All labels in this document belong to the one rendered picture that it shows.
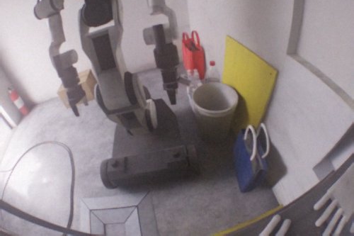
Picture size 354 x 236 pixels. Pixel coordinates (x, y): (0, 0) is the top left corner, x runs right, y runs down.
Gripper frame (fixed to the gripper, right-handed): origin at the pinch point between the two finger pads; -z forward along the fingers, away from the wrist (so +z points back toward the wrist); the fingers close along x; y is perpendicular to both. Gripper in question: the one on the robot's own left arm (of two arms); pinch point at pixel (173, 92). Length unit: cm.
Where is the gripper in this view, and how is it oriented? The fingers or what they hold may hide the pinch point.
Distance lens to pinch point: 63.2
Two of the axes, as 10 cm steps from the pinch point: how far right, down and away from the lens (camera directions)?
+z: -1.7, -8.9, -4.3
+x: -0.5, 4.4, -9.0
